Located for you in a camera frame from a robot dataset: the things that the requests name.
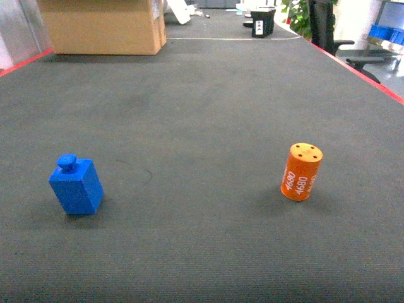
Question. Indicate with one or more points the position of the orange cylinder cap 4680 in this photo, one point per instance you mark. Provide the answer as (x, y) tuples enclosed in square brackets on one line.
[(301, 170)]

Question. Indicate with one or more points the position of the dark grey table mat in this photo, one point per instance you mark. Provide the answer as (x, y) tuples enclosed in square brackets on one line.
[(190, 147)]

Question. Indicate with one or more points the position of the blue block part with knob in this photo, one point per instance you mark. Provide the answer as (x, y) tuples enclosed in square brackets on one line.
[(76, 185)]

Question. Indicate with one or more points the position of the black box with label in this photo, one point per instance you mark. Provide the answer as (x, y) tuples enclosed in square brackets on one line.
[(263, 22)]

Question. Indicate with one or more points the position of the large cardboard box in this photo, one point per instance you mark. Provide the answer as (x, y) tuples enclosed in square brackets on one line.
[(105, 27)]

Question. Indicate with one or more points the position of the green potted plant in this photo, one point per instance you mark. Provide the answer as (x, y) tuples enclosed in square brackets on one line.
[(297, 17)]

